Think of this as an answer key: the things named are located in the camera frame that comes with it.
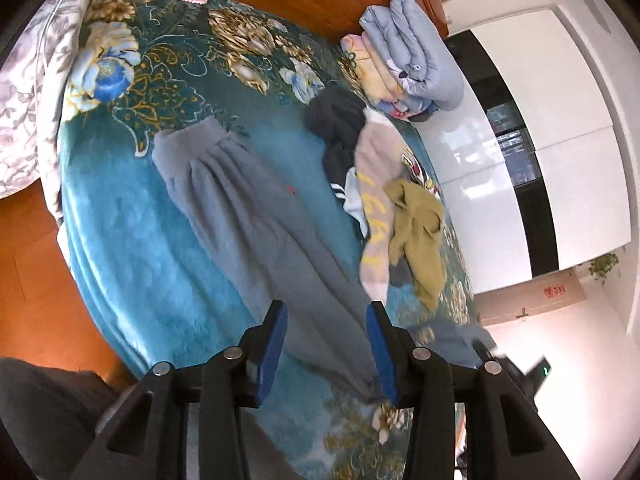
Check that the white patterned garment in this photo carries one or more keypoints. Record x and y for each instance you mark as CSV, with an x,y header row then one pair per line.
x,y
417,167

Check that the navy white striped garment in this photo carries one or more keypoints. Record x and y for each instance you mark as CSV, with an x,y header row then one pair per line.
x,y
350,197

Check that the folded grey-blue quilt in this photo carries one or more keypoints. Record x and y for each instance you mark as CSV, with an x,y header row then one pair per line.
x,y
425,50

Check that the dark grey garment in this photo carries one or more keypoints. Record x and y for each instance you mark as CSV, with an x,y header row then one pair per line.
x,y
332,115

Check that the folded peach floral blanket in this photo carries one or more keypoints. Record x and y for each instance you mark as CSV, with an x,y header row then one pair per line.
x,y
372,72

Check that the white grey floral bedsheet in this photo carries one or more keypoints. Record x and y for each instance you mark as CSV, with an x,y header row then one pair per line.
x,y
35,90

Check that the grey pants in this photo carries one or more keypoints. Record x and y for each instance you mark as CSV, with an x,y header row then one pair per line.
x,y
260,220

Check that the teal floral bed blanket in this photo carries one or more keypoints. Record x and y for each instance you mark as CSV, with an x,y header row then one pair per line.
x,y
150,240

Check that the person's dark trouser leg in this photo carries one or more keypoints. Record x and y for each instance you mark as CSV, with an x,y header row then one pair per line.
x,y
45,410

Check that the beige fuzzy sweater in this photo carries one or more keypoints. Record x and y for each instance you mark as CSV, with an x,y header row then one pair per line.
x,y
377,170

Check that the folded colourful cartoon blanket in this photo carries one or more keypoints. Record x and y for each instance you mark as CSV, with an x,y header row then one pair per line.
x,y
405,109

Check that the yellow knit sweater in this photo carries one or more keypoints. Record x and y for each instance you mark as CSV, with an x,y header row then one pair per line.
x,y
420,245

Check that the red door decoration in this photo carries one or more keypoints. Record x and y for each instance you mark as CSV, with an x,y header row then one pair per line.
x,y
552,290

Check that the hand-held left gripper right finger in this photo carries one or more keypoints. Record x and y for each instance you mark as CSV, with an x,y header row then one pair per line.
x,y
382,355

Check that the green hanging plant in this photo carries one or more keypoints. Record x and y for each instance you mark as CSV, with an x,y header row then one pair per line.
x,y
606,266

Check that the white glossy wardrobe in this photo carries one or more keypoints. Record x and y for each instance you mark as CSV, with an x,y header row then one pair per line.
x,y
565,160

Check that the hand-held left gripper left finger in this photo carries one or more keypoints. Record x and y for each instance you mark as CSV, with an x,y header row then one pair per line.
x,y
272,345

